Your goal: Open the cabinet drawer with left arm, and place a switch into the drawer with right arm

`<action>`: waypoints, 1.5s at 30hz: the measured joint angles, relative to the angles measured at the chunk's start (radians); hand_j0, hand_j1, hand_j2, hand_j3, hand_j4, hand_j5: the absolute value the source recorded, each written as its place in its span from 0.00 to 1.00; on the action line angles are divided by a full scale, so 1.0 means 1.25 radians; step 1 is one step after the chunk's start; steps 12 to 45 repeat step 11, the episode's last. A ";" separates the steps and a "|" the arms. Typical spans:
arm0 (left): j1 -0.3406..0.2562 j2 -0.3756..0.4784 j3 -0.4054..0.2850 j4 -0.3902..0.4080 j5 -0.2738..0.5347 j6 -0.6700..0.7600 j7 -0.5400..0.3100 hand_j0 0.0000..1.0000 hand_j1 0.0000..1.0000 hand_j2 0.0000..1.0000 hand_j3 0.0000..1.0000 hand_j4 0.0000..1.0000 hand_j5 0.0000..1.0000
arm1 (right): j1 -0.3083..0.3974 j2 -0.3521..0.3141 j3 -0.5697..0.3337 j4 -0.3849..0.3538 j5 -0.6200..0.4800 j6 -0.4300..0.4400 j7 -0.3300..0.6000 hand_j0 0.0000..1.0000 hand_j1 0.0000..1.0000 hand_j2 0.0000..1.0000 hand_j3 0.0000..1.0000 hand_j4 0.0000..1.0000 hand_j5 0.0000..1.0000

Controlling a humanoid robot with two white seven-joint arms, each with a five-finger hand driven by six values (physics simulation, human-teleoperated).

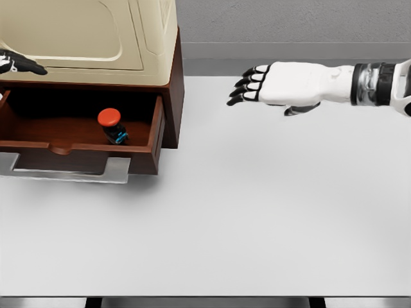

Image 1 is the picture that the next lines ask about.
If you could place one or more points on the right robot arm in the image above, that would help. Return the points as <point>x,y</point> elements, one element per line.
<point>372,83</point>

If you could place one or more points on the brown cabinet with beige top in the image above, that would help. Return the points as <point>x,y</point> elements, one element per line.
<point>96,41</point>

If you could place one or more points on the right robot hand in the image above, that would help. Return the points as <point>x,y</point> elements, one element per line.
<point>289,83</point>

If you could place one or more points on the red push-button switch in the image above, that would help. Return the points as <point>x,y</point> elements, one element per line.
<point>111,123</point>

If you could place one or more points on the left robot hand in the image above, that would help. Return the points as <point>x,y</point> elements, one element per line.
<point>22,63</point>

